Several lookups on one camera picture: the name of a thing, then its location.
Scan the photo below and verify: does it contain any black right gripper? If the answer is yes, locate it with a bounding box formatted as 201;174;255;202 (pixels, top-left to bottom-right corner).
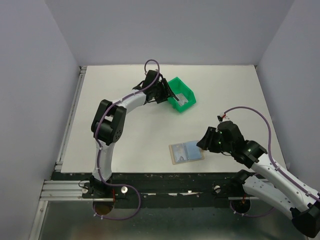
196;125;234;154

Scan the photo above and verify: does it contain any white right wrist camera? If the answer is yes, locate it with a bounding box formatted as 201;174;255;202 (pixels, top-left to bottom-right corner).
217;113;230;123

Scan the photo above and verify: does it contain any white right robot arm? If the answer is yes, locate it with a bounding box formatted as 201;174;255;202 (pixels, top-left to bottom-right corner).
196;120;320;238

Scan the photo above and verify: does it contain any aluminium frame rail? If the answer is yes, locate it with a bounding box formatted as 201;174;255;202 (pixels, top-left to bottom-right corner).
39;178;93;201

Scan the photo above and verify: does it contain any green plastic bin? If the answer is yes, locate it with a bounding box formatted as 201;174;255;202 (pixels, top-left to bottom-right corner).
168;77;197;113

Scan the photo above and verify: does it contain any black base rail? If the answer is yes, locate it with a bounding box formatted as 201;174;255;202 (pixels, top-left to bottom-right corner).
51;170;251;209

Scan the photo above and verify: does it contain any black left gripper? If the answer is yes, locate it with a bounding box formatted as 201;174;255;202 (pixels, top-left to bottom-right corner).
152;78;176;104

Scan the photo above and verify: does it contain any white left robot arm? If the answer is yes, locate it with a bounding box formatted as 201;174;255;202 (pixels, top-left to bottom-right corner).
91;70;178;198

